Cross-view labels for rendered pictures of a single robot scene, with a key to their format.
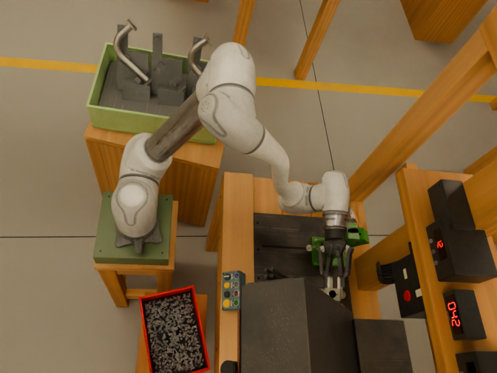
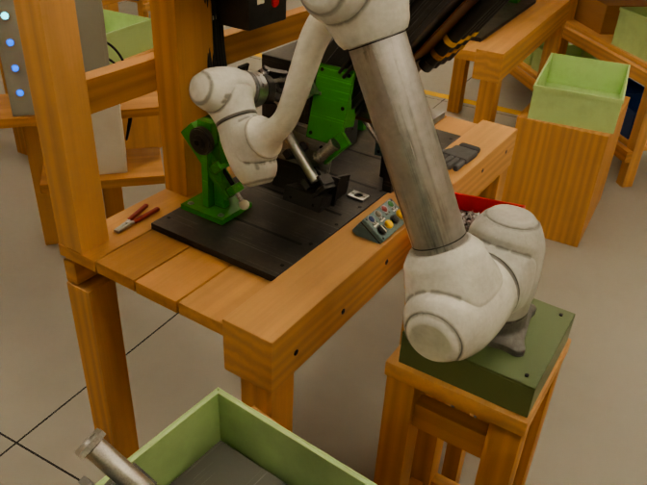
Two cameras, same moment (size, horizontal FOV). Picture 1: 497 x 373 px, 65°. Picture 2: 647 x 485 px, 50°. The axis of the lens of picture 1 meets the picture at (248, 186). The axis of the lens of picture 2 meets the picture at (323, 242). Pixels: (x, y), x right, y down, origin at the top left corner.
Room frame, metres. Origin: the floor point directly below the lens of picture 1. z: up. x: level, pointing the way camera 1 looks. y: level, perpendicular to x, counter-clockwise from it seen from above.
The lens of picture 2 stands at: (1.55, 1.07, 1.86)
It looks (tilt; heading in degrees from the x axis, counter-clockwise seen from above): 32 degrees down; 232
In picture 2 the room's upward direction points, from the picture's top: 3 degrees clockwise
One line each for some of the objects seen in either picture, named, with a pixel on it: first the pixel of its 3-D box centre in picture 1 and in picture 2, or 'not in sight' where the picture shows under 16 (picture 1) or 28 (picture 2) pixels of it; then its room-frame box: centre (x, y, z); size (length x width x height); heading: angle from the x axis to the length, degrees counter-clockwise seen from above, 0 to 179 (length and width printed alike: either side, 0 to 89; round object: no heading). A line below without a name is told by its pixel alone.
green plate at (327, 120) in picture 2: not in sight; (336, 101); (0.40, -0.37, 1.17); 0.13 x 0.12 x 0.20; 20
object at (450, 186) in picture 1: (450, 208); not in sight; (0.70, -0.56, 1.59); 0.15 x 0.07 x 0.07; 20
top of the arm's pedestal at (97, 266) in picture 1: (138, 233); (479, 356); (0.53, 0.36, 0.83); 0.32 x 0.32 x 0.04; 21
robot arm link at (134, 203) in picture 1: (134, 205); (501, 259); (0.54, 0.37, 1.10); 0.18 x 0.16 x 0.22; 19
